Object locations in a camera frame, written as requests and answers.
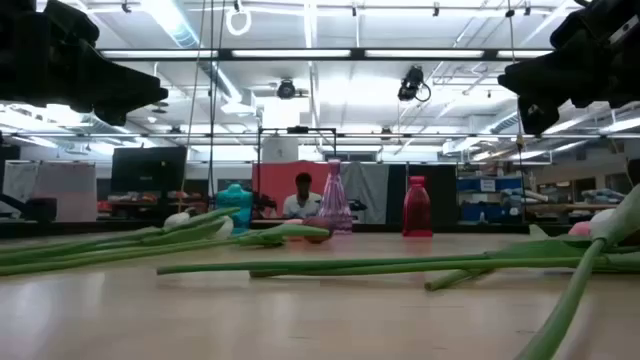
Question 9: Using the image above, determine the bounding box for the white tulip stem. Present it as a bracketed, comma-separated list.
[514, 184, 640, 360]

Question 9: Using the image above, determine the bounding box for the round black overhead camera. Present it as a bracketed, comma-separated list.
[276, 78, 297, 101]

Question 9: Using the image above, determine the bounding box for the white cable ring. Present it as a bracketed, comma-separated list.
[224, 7, 253, 37]

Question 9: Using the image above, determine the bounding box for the person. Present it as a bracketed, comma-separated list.
[282, 172, 324, 220]

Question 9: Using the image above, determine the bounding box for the purple glass vase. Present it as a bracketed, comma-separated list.
[317, 158, 354, 235]

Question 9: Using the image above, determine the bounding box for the white board panel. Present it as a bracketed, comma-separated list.
[2, 161, 98, 223]

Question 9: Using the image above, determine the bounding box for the black monitor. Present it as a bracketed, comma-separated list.
[110, 146, 188, 194]

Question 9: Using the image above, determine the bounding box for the wooden workbench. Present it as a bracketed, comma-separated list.
[522, 187, 629, 224]

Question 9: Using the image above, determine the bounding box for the blue storage bin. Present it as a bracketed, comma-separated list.
[459, 203, 524, 224]
[456, 177, 524, 194]

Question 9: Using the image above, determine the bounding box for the teal glass vase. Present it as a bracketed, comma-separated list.
[215, 182, 254, 235]

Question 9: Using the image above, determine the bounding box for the black partition panel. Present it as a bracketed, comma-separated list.
[388, 163, 458, 225]

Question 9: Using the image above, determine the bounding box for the grey cloth panel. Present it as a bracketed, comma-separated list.
[341, 162, 390, 225]

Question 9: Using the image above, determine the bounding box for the black hanging cable with weight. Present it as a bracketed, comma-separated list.
[505, 0, 527, 224]

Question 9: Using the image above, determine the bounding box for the black hanging camera with cable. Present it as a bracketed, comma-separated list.
[397, 64, 432, 104]

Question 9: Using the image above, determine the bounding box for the red glass vase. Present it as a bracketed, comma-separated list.
[402, 174, 434, 238]

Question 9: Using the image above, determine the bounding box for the cluttered work table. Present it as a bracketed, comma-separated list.
[97, 189, 214, 221]

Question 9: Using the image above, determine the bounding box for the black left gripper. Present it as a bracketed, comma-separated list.
[0, 0, 169, 127]

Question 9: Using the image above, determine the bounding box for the black bin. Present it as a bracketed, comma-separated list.
[24, 197, 58, 223]

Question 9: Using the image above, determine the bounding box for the red cloth panel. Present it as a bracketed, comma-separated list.
[251, 160, 331, 220]

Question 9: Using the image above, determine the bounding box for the black overhead light bar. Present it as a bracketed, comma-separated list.
[97, 47, 556, 63]

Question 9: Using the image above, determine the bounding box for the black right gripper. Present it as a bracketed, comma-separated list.
[498, 0, 640, 135]

